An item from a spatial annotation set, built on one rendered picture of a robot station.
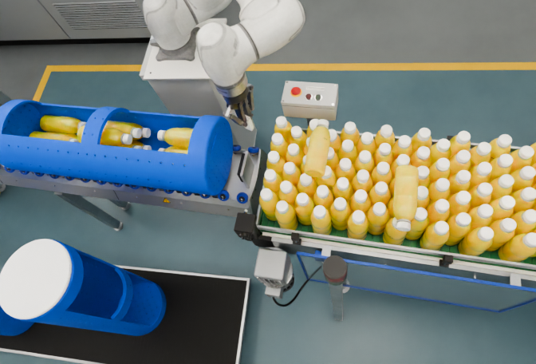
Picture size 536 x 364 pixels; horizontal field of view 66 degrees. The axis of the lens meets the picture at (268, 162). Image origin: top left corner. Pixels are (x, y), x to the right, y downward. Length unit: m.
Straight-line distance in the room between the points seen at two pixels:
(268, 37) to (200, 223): 1.75
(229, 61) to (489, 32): 2.53
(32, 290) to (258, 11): 1.22
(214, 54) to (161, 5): 0.79
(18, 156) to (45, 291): 0.51
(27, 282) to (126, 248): 1.12
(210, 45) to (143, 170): 0.63
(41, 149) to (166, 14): 0.69
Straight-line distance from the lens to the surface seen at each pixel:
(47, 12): 3.66
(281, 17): 1.07
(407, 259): 1.53
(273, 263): 1.57
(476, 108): 2.93
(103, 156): 1.55
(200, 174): 1.39
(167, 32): 1.81
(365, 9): 3.38
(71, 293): 1.68
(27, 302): 1.72
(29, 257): 1.76
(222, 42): 1.00
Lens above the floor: 2.38
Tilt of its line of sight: 63 degrees down
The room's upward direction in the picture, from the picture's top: 20 degrees counter-clockwise
